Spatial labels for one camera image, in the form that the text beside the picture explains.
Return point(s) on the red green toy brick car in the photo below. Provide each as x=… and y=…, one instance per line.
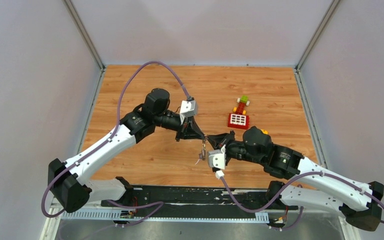
x=242, y=102

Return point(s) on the white slotted cable duct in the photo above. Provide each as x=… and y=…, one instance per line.
x=121, y=215

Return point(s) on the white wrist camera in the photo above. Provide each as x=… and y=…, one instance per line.
x=188, y=108
x=217, y=158

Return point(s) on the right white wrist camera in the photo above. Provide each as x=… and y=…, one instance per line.
x=217, y=158

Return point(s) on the red white toy block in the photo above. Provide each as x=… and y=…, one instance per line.
x=238, y=121

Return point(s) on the silver keyring with clips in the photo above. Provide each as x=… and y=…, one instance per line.
x=203, y=152

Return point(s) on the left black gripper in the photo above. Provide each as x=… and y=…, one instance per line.
x=189, y=130

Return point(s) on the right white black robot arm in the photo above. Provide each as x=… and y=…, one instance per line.
x=298, y=181

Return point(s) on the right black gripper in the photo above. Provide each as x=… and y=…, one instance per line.
x=218, y=141

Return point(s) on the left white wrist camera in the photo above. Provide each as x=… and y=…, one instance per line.
x=188, y=108

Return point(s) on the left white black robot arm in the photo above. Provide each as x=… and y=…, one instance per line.
x=70, y=180

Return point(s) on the yellow triangular toy piece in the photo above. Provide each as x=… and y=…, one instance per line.
x=264, y=131

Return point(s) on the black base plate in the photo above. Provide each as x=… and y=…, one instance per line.
x=197, y=202

